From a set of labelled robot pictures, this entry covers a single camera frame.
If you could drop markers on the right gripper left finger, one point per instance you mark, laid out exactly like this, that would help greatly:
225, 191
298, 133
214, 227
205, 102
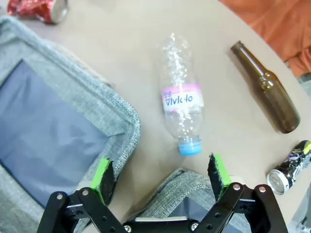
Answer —
104, 179

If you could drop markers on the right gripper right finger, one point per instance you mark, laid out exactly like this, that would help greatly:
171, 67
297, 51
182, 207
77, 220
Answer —
218, 174

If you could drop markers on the crushed black silver can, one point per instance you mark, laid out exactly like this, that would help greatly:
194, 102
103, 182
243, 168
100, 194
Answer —
289, 170

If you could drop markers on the plastic bottle pink label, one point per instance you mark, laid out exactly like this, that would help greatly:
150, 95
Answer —
181, 99

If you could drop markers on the brown glass bottle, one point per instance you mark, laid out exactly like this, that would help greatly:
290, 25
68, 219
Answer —
272, 94

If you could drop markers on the crushed red soda can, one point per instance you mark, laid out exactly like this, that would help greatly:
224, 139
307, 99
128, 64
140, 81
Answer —
39, 9

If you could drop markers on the grey fabric basket can label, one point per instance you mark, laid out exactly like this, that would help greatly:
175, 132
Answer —
179, 184

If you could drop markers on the grey fabric basket plastic label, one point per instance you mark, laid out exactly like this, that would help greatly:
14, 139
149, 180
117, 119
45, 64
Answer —
73, 80

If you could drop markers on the person in orange hoodie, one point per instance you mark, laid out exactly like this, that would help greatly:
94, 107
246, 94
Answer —
279, 21

